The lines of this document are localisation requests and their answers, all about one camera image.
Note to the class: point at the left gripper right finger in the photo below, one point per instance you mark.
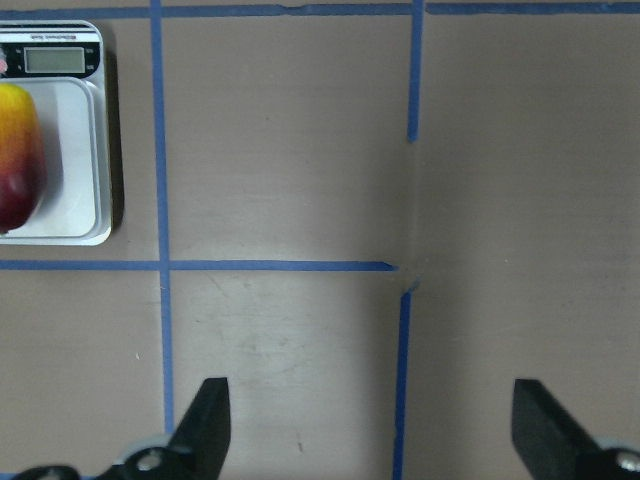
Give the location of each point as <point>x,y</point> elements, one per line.
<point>553,445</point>

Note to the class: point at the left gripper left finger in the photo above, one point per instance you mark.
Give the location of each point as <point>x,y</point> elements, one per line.
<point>198,447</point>

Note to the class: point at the red yellow mango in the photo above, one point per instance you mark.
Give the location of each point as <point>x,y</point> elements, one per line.
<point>23,164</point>

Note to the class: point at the silver digital kitchen scale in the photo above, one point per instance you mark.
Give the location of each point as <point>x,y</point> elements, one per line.
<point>62,64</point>

